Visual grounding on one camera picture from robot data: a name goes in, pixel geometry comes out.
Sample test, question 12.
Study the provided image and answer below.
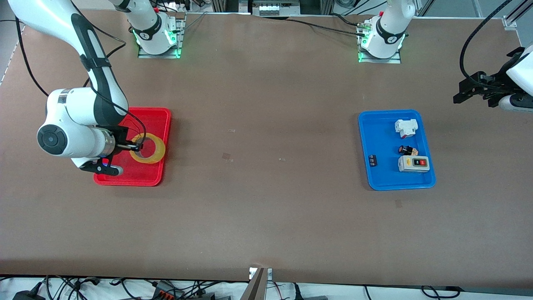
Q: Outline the white circuit breaker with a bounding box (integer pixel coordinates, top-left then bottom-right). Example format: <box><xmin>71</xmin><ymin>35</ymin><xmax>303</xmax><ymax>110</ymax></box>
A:
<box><xmin>394</xmin><ymin>119</ymin><xmax>418</xmax><ymax>139</ymax></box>

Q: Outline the yellow tape roll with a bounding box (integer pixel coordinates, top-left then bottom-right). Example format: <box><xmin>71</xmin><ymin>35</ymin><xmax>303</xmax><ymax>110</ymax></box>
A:
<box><xmin>130</xmin><ymin>133</ymin><xmax>166</xmax><ymax>165</ymax></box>

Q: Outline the blue plastic tray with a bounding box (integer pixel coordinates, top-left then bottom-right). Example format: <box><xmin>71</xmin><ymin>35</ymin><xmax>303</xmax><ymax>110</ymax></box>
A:
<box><xmin>358</xmin><ymin>109</ymin><xmax>436</xmax><ymax>191</ymax></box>

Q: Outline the red plastic tray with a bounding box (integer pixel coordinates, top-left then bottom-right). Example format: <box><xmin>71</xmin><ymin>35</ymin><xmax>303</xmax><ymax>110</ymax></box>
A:
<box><xmin>93</xmin><ymin>107</ymin><xmax>172</xmax><ymax>187</ymax></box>

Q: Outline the black power adapter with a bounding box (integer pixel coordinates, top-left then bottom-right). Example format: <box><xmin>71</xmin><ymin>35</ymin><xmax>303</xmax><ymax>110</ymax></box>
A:
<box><xmin>12</xmin><ymin>290</ymin><xmax>45</xmax><ymax>300</ymax></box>

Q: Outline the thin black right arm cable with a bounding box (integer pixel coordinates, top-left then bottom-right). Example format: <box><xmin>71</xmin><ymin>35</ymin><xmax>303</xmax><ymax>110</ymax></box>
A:
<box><xmin>81</xmin><ymin>21</ymin><xmax>147</xmax><ymax>150</ymax></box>

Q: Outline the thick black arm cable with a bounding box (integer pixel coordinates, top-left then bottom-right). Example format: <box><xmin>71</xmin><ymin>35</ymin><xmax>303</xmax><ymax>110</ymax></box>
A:
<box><xmin>15</xmin><ymin>17</ymin><xmax>50</xmax><ymax>97</ymax></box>
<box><xmin>459</xmin><ymin>0</ymin><xmax>513</xmax><ymax>83</ymax></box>

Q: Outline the grey on-off switch box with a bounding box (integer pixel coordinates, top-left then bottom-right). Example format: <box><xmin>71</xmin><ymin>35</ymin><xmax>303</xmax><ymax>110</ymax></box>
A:
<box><xmin>398</xmin><ymin>155</ymin><xmax>430</xmax><ymax>173</ymax></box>

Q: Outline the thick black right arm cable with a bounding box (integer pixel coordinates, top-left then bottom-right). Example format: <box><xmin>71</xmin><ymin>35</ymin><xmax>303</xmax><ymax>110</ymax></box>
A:
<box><xmin>15</xmin><ymin>17</ymin><xmax>50</xmax><ymax>97</ymax></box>

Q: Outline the aluminium frame post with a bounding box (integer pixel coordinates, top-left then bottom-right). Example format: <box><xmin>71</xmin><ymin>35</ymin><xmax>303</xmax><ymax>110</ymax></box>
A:
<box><xmin>210</xmin><ymin>0</ymin><xmax>250</xmax><ymax>13</ymax></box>

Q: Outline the black cable on table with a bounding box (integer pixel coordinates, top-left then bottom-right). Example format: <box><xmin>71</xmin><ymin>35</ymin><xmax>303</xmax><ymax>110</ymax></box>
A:
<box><xmin>287</xmin><ymin>17</ymin><xmax>362</xmax><ymax>34</ymax></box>

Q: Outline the black cable loop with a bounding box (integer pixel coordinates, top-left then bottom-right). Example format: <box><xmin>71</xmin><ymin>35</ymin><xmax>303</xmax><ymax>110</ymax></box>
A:
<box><xmin>421</xmin><ymin>285</ymin><xmax>462</xmax><ymax>299</ymax></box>

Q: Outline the aluminium corner extrusion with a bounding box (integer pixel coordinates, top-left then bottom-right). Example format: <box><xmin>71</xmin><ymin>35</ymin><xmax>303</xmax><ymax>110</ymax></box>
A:
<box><xmin>502</xmin><ymin>0</ymin><xmax>533</xmax><ymax>30</ymax></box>

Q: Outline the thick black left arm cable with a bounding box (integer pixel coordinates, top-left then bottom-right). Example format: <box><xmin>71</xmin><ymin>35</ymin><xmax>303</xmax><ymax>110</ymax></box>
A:
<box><xmin>459</xmin><ymin>0</ymin><xmax>513</xmax><ymax>83</ymax></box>

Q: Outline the orange black connector box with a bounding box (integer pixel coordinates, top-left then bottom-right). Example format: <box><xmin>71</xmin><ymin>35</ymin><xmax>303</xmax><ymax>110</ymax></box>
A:
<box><xmin>152</xmin><ymin>281</ymin><xmax>184</xmax><ymax>300</ymax></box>

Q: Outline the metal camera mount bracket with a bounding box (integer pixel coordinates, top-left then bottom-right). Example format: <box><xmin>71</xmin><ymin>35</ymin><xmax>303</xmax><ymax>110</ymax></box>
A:
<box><xmin>241</xmin><ymin>267</ymin><xmax>273</xmax><ymax>300</ymax></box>

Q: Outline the white power strip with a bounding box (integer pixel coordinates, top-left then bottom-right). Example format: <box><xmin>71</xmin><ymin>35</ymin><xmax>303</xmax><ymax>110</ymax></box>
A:
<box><xmin>258</xmin><ymin>0</ymin><xmax>301</xmax><ymax>17</ymax></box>

